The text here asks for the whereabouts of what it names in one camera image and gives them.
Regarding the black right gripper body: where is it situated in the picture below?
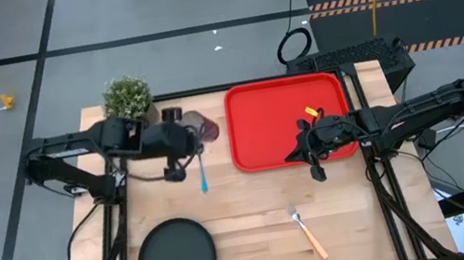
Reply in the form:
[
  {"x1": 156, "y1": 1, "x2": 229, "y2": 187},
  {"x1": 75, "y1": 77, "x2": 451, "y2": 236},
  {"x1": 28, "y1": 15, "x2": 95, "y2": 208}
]
[{"x1": 297, "y1": 109, "x2": 366, "y2": 185}]

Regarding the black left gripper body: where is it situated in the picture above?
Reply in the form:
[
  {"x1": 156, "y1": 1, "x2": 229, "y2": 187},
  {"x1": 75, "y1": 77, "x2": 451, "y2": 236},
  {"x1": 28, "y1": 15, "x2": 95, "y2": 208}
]
[{"x1": 137, "y1": 104, "x2": 195, "y2": 186}]

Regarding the dark patterned cup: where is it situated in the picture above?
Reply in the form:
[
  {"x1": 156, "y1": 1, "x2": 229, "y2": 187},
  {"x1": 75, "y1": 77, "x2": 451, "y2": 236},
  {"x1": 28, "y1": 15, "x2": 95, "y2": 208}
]
[{"x1": 180, "y1": 105, "x2": 223, "y2": 148}]

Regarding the spoon with blue handle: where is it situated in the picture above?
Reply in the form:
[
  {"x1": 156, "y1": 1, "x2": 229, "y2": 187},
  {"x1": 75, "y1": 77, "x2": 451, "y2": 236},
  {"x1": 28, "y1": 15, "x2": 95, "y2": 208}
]
[{"x1": 194, "y1": 146, "x2": 211, "y2": 195}]

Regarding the fork with orange handle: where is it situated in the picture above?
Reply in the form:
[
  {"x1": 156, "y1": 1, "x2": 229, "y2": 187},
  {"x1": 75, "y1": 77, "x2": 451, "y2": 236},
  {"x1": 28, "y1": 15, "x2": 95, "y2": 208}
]
[{"x1": 286, "y1": 201, "x2": 330, "y2": 260}]

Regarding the red plastic tray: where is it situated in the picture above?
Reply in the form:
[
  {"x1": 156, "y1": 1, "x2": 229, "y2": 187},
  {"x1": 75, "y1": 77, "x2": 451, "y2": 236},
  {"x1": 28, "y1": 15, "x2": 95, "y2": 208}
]
[{"x1": 219, "y1": 66, "x2": 362, "y2": 177}]

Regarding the ribbed plant pot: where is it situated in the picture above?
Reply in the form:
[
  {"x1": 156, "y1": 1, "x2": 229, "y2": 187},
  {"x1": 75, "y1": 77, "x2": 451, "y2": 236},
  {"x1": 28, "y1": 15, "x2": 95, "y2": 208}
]
[{"x1": 140, "y1": 102, "x2": 162, "y2": 128}]

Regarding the green artificial plant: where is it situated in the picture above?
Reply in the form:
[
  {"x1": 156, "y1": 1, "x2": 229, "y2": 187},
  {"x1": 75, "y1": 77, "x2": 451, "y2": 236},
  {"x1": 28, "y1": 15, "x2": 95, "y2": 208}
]
[{"x1": 98, "y1": 71, "x2": 158, "y2": 127}]

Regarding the black perforated computer case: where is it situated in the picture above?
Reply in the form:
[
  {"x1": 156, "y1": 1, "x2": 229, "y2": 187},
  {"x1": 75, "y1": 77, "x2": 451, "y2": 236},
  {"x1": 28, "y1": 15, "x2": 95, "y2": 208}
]
[{"x1": 282, "y1": 31, "x2": 421, "y2": 111}]

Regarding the white printed sheet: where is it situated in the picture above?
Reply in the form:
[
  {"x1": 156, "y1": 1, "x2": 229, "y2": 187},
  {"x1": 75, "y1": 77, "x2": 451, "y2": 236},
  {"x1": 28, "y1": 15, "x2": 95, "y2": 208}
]
[{"x1": 443, "y1": 210, "x2": 464, "y2": 255}]

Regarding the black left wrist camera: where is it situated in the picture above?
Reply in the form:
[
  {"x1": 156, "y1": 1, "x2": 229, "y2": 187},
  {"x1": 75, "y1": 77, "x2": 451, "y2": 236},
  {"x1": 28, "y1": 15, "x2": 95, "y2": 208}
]
[{"x1": 143, "y1": 119, "x2": 192, "y2": 159}]

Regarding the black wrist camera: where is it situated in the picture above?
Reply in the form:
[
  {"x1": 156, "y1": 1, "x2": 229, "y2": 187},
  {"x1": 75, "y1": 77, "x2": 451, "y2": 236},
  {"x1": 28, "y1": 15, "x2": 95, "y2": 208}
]
[
  {"x1": 143, "y1": 119, "x2": 192, "y2": 159},
  {"x1": 315, "y1": 114, "x2": 351, "y2": 149}
]

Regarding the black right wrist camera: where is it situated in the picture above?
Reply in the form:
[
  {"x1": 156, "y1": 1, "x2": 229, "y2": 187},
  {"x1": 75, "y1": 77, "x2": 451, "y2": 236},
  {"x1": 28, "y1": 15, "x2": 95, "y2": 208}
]
[{"x1": 315, "y1": 114, "x2": 351, "y2": 149}]

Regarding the black aluminium table frame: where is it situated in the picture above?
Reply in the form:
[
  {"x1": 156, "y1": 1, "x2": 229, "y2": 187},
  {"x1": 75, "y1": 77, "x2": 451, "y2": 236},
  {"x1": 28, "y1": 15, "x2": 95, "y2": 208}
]
[{"x1": 40, "y1": 49, "x2": 460, "y2": 260}]

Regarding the black coiled floor cable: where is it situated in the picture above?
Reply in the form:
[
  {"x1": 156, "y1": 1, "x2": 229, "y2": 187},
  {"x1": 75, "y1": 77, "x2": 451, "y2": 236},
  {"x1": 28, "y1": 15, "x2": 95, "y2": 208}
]
[{"x1": 267, "y1": 0, "x2": 317, "y2": 66}]

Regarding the yellow cable plug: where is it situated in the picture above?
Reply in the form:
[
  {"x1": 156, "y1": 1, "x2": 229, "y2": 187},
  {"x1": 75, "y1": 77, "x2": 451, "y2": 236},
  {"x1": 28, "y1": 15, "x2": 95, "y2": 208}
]
[{"x1": 0, "y1": 91, "x2": 18, "y2": 112}]

